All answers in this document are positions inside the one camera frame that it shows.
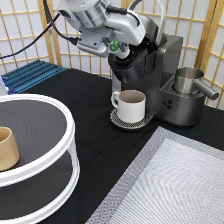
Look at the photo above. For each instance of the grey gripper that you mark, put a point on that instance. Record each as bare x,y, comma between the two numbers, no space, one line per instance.
100,39

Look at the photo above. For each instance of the white green coffee pod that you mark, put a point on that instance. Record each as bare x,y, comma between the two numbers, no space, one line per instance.
122,50

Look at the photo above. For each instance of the grey coffee machine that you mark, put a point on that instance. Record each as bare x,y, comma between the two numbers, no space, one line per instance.
174,95

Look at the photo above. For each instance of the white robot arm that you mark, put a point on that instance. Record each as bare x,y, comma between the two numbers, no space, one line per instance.
76,12

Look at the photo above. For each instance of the white ceramic mug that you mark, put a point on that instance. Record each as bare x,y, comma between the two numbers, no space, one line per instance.
129,105

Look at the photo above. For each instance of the wooden shoji screen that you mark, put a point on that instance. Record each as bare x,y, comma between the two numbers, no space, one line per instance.
199,22

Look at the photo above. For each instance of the blue ridged tray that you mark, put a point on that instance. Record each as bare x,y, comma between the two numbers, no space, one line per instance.
27,76

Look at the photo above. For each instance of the black tablecloth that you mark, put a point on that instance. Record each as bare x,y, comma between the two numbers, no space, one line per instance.
105,151

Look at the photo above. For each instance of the wooden cup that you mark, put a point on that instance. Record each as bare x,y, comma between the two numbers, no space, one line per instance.
9,153

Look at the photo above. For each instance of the white two-tier round shelf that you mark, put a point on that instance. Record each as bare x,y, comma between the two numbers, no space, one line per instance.
48,169

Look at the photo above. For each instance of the grey woven placemat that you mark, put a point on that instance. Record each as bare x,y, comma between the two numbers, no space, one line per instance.
173,180

